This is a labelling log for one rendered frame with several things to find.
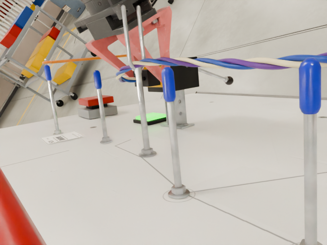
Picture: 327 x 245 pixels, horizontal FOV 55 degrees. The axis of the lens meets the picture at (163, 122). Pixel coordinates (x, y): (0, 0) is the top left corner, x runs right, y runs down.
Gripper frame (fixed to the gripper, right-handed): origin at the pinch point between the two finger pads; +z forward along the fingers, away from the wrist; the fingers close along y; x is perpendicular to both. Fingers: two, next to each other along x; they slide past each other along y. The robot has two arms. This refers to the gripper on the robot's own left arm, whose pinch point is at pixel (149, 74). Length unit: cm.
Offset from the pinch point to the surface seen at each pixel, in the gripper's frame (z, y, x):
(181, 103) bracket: 5.8, 0.4, 2.1
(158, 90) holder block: 2.4, -0.2, 0.3
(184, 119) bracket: 7.9, 0.4, 1.4
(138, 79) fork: -2.7, 7.1, -5.9
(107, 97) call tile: 5.2, -19.1, 2.1
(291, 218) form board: 3.5, 23.2, -11.0
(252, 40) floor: 60, -102, 154
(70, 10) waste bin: -5, -633, 303
